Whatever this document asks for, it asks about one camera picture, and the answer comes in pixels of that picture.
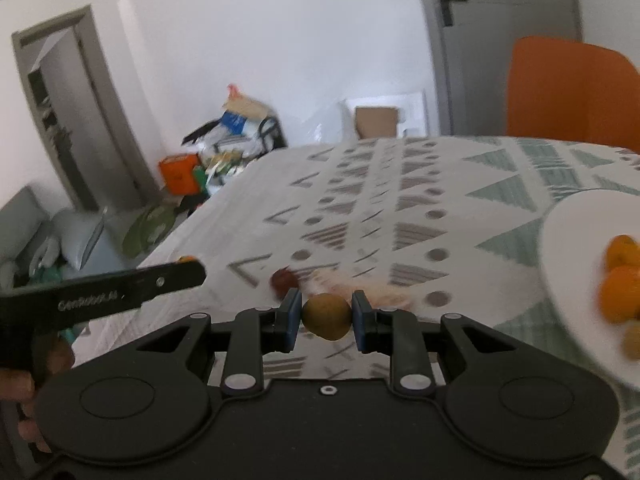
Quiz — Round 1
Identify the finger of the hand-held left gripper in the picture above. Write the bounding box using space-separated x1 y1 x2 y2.
120 260 207 307

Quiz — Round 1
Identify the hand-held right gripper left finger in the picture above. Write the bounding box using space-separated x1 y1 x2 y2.
135 290 304 396

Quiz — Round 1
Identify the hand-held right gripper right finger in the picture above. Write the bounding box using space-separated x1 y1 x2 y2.
351 289 526 397

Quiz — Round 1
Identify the brownish-green round fruit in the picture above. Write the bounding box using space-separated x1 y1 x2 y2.
301 293 353 342

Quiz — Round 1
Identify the white bowl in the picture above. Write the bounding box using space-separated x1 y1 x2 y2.
540 187 640 393

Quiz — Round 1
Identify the large orange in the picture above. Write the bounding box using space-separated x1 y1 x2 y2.
599 265 640 325

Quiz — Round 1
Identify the yellow-green round fruit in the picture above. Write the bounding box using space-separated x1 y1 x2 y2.
621 322 640 361

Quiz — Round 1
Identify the person's left hand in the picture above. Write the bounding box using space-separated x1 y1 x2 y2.
0 336 76 454

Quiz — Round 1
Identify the dark red round fruit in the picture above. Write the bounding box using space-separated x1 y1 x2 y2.
270 268 300 297

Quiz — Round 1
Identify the long sugared bread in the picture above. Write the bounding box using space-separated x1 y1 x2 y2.
300 267 361 301

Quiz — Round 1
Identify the green patterned cushion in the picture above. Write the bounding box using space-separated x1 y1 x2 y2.
122 205 176 260

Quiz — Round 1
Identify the pale blue pillow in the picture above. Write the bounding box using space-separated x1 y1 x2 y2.
50 207 108 271

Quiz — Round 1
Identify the grey sofa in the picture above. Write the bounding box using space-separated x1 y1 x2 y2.
0 185 56 281

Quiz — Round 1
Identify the orange box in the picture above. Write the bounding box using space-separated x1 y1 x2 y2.
159 154 201 196

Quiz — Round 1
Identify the patterned tablecloth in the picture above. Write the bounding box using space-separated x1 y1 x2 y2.
87 135 640 480

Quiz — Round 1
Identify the blue white packet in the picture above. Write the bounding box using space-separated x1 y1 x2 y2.
220 110 251 136

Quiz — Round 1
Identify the pile of bags and clutter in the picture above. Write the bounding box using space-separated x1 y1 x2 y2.
182 115 288 161

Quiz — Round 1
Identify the brown paper bag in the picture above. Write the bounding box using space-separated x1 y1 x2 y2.
222 84 271 121

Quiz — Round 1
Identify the brown cardboard box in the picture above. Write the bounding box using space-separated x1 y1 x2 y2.
354 105 401 140

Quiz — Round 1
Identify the orange chair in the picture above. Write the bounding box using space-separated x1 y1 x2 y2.
506 36 640 153

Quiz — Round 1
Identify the grey door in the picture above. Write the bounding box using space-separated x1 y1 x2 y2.
412 0 585 137

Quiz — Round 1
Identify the grey doorway frame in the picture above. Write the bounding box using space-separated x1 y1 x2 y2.
11 5 161 211

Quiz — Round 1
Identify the black door handle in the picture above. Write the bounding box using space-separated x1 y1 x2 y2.
436 0 469 25

